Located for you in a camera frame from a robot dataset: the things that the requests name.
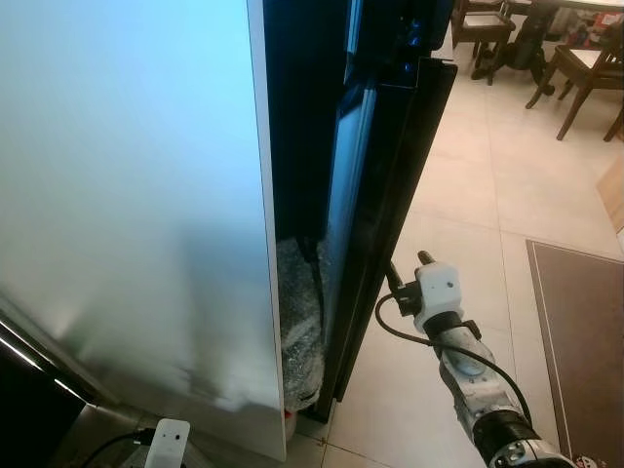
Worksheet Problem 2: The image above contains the clear bubble wrap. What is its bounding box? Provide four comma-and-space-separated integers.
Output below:
276, 237, 328, 412

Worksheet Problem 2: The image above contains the large pale glossy panel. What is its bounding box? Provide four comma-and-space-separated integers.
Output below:
0, 0, 290, 462

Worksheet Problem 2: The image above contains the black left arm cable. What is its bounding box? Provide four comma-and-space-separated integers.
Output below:
78, 429, 157, 468

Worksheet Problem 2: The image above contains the fridge cabinet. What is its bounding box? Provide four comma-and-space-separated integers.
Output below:
261, 0, 435, 245

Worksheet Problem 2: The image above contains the dark wooden dining table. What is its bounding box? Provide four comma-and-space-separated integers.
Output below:
483, 0, 624, 81

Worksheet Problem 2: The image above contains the grey brown floor mat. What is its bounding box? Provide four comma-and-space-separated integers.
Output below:
526, 239, 624, 468

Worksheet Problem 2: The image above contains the fridge door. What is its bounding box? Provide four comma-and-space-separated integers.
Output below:
317, 57, 459, 401

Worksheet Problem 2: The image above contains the dark wooden dining chair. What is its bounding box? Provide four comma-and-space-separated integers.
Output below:
450, 0, 516, 77
526, 21, 624, 143

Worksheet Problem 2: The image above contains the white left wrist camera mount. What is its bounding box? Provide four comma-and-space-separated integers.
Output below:
146, 419, 192, 468

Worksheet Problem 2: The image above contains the light wooden furniture panel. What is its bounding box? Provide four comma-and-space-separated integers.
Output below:
597, 156, 624, 235

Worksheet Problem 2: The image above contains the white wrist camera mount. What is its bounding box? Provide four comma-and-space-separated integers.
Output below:
146, 419, 192, 468
413, 261, 461, 330

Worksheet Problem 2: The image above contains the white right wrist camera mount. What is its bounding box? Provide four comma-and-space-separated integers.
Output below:
413, 261, 461, 330

